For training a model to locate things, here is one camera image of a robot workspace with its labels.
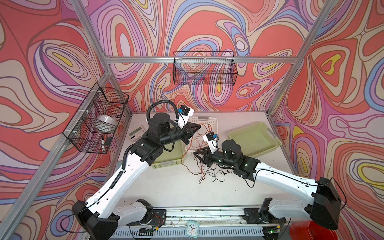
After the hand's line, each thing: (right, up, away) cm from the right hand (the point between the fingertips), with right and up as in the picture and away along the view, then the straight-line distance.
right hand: (197, 155), depth 72 cm
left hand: (+1, +15, -9) cm, 17 cm away
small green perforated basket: (-16, -5, +16) cm, 23 cm away
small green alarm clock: (-2, -34, -3) cm, 34 cm away
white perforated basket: (0, +9, -8) cm, 12 cm away
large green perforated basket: (+41, +5, +29) cm, 50 cm away
